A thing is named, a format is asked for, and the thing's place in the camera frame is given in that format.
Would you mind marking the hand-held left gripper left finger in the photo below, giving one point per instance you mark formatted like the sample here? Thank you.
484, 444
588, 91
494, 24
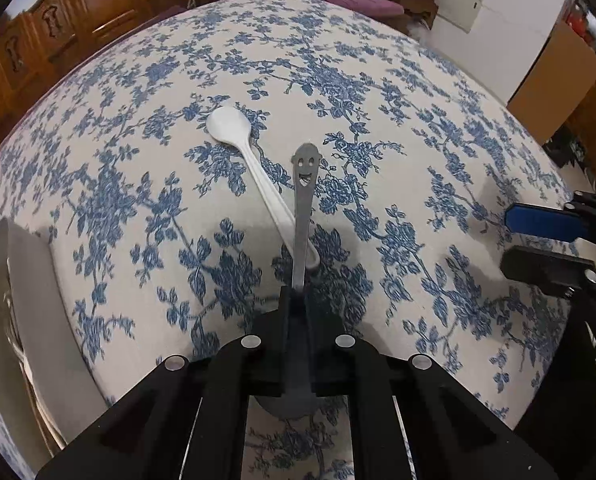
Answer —
284, 340

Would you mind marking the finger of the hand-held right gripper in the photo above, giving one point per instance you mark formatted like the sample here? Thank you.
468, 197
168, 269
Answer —
543, 222
548, 265

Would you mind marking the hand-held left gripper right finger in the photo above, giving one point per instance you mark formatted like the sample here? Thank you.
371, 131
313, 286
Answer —
312, 350

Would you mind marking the small white plastic spoon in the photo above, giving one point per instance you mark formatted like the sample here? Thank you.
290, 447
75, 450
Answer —
227, 125

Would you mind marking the grey metal container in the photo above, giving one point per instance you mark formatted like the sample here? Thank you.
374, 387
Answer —
47, 320

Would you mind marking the brown cardboard box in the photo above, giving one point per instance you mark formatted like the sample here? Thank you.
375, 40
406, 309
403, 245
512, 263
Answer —
553, 90

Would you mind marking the blue floral tablecloth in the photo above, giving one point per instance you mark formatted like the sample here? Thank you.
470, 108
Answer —
378, 110

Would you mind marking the purple cushion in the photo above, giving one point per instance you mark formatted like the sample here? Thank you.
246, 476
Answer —
348, 0

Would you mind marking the purple under cloth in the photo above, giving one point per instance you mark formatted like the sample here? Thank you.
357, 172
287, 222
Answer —
162, 12

